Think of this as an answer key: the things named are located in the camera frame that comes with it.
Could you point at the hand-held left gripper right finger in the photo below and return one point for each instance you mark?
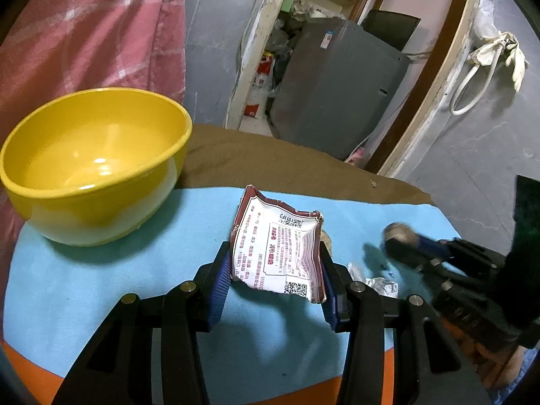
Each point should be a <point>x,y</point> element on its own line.
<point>331,303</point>

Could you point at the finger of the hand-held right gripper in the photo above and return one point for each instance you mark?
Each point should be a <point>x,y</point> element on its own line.
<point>434,244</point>
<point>411,257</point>

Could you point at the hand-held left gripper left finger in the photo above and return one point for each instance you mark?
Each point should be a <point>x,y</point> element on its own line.
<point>218,287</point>

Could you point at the white and maroon packet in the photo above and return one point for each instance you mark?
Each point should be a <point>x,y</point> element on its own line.
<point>278,249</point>

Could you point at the person's right hand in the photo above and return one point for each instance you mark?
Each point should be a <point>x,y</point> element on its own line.
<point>502,363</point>

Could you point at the crumpled silver wrapper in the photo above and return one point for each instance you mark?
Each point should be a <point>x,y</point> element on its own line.
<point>382,287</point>

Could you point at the small brown lump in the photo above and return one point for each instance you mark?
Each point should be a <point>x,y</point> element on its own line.
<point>327,241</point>

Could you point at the light blue cloth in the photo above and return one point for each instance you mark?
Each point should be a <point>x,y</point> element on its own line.
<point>126,303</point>

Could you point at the pink object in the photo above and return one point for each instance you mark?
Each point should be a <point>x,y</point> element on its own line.
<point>355,156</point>

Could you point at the brown blanket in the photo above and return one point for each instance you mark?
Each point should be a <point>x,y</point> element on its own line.
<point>274,160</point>

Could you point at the grey refrigerator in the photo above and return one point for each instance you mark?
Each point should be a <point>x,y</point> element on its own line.
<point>337,93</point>

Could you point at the yellow plastic bowl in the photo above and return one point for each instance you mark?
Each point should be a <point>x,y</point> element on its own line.
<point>84,156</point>

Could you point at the white rubber gloves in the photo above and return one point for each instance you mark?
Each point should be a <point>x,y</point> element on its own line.
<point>517,65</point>

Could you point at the red and white bag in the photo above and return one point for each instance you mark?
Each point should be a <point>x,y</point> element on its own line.
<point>258,88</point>

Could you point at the black flat panel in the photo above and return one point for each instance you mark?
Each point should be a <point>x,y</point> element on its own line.
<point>390,29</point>

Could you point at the pile of plastic bags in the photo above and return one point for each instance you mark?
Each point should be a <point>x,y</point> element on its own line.
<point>291,29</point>

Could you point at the green box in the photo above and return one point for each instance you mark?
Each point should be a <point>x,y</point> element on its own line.
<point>287,6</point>

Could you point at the pink checked towel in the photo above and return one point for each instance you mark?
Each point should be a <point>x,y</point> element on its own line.
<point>84,29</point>

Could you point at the wooden door frame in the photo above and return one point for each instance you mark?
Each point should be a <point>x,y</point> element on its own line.
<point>453,63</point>

